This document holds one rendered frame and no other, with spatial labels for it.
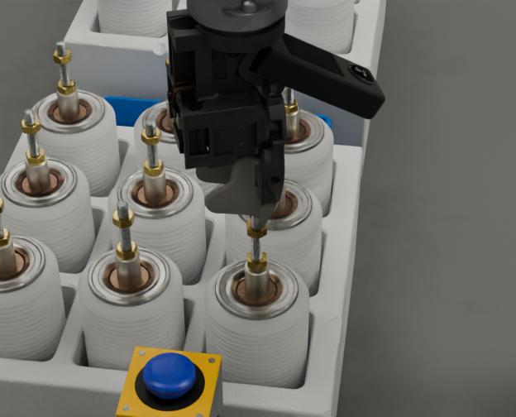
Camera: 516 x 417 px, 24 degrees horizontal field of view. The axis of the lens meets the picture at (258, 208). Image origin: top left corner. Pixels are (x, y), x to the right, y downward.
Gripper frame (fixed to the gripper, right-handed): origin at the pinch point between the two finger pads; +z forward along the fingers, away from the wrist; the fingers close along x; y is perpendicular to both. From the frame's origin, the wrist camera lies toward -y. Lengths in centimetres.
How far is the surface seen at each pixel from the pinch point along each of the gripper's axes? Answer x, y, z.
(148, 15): -55, 2, 14
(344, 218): -14.9, -12.4, 16.6
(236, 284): -1.0, 2.3, 9.3
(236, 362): 3.8, 3.5, 14.5
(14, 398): -0.9, 23.6, 19.2
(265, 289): 0.9, 0.1, 8.6
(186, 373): 15.0, 9.7, 1.7
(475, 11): -76, -53, 34
